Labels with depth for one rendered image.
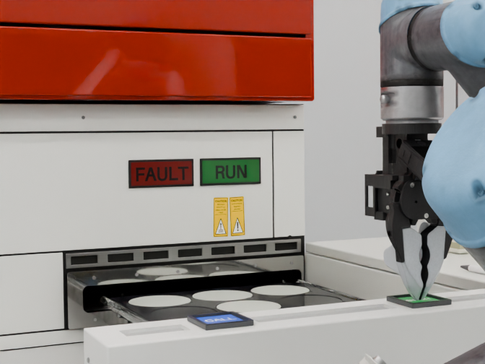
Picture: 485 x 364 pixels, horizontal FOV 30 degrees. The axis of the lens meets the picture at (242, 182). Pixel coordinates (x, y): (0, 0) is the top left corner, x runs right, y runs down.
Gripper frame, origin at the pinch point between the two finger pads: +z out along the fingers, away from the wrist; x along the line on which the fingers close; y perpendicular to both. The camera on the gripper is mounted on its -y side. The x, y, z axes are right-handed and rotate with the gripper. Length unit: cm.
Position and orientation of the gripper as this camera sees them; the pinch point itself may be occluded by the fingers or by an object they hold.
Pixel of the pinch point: (421, 290)
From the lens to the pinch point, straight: 111.3
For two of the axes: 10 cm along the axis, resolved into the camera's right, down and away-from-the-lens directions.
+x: -9.1, 0.3, -4.1
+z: 0.1, 10.0, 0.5
